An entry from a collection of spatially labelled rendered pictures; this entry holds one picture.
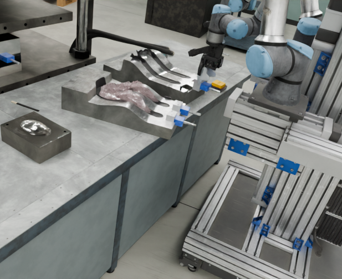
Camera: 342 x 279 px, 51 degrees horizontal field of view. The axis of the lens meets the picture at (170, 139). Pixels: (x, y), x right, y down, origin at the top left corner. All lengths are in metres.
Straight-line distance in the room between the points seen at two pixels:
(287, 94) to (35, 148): 0.95
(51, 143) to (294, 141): 0.90
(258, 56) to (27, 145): 0.87
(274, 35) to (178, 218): 1.36
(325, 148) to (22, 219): 1.08
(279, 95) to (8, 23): 1.28
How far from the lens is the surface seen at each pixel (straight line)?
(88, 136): 1.47
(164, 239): 2.18
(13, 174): 1.30
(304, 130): 1.53
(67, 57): 2.23
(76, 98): 1.59
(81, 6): 2.15
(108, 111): 1.55
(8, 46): 1.95
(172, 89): 1.76
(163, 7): 5.91
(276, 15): 1.36
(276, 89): 1.49
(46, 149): 1.32
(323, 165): 1.46
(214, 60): 1.65
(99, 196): 1.44
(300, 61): 1.45
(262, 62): 1.33
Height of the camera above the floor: 1.62
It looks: 32 degrees down
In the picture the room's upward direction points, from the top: 11 degrees clockwise
